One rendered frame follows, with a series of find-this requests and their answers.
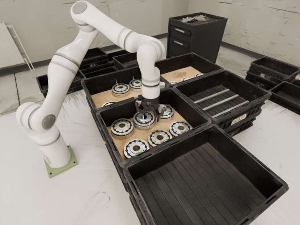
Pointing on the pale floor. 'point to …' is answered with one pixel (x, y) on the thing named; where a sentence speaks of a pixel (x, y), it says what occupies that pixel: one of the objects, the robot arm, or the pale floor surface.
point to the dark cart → (195, 36)
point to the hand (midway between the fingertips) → (150, 118)
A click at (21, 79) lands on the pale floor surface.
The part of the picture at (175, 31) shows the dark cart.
